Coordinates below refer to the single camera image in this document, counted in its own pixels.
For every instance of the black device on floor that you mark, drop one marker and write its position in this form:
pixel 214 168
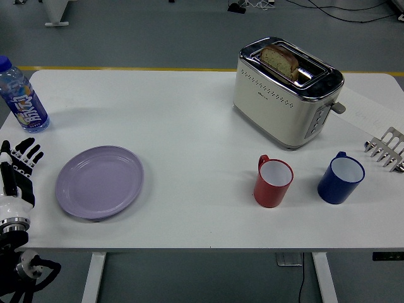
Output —
pixel 236 8

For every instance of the yellow floor tape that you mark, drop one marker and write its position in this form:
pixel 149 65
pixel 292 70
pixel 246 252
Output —
pixel 126 68

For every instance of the lilac round plate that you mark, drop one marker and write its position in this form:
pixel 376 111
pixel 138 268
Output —
pixel 99 182

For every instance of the slice of bread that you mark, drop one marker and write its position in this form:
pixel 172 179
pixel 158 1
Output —
pixel 279 60

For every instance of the white furniture foot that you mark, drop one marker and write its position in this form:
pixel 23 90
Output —
pixel 55 12

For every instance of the blue mug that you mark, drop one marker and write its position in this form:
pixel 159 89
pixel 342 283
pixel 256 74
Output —
pixel 339 181

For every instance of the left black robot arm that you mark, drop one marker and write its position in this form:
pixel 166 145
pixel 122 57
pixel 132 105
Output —
pixel 19 265

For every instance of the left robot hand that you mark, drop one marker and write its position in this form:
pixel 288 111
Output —
pixel 12 192

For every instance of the metal toast rack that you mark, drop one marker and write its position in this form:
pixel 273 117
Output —
pixel 386 148

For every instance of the white paper sheet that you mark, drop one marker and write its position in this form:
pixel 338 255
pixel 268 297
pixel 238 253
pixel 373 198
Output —
pixel 363 110

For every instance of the blue labelled drink bottle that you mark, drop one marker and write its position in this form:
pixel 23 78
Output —
pixel 22 98

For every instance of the black table control panel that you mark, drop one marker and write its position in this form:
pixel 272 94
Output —
pixel 387 256

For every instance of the grey bracket under table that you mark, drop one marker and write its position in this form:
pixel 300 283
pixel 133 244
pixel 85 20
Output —
pixel 288 259

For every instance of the red mug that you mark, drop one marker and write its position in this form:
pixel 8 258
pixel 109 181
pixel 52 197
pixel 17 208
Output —
pixel 271 184

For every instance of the cream and chrome toaster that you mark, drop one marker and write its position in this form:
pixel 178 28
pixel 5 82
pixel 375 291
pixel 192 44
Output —
pixel 284 104

